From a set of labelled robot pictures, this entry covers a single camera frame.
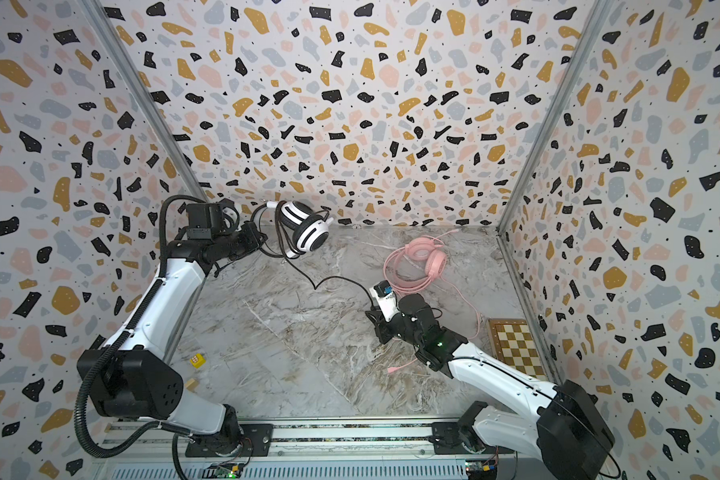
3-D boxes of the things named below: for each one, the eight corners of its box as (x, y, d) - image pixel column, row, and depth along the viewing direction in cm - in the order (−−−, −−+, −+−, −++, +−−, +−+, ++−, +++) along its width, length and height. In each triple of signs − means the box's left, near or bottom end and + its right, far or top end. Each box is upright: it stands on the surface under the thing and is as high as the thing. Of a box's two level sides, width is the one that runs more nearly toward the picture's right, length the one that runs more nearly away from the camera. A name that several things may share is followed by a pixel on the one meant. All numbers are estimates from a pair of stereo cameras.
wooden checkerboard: (499, 379, 87) (504, 374, 84) (486, 323, 98) (489, 318, 95) (541, 379, 87) (547, 375, 84) (522, 324, 98) (527, 318, 95)
